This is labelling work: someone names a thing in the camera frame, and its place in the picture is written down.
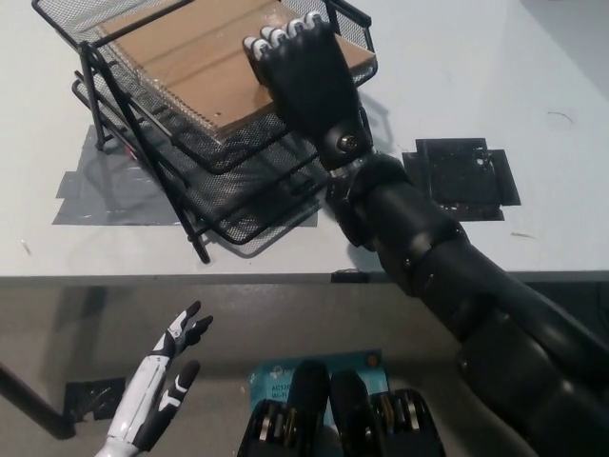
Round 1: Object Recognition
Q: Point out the black table leg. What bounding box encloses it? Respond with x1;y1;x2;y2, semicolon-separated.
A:
0;361;77;440

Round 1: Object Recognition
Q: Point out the black mesh file tray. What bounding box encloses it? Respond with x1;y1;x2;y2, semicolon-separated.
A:
30;0;380;265

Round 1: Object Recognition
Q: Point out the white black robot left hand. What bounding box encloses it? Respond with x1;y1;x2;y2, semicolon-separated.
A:
105;300;214;451

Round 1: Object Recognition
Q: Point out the grey tape patch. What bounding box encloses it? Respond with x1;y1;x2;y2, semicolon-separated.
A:
50;124;319;229

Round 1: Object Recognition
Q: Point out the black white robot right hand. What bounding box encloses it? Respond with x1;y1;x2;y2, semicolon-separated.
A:
242;12;375;172

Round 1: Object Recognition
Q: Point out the teal cardboard box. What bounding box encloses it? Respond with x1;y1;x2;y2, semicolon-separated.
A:
247;349;384;429

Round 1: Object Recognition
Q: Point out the brown spiral notebook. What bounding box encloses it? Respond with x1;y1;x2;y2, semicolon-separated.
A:
102;0;377;140

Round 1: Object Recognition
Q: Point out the black floor tape patch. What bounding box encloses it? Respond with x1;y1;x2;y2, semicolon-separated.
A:
64;378;128;423

